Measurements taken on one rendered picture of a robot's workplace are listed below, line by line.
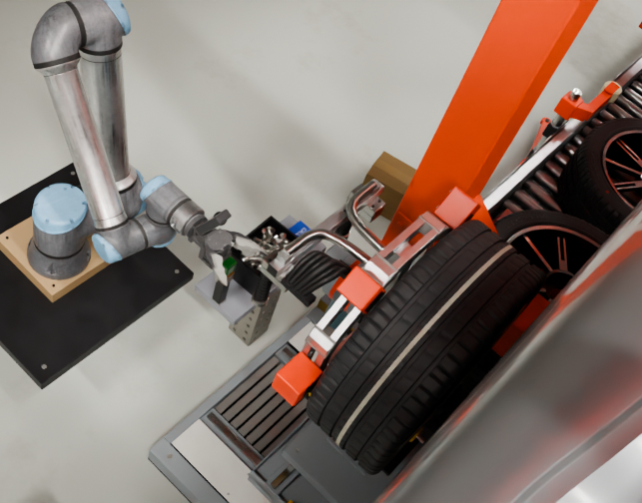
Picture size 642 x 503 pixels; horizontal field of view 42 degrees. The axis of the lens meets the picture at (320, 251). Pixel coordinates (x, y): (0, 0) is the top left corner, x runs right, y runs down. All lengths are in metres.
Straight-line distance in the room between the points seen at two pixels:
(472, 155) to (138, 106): 1.79
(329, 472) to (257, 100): 1.79
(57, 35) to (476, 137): 1.07
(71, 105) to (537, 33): 1.13
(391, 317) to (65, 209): 1.08
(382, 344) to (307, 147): 1.90
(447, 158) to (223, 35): 1.95
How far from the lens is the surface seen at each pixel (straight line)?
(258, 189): 3.38
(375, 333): 1.80
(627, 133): 3.56
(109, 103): 2.33
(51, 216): 2.46
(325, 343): 1.90
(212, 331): 2.98
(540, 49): 1.97
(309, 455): 2.59
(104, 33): 2.21
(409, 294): 1.80
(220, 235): 2.17
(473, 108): 2.14
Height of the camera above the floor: 2.58
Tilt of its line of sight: 53 degrees down
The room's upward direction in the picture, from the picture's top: 22 degrees clockwise
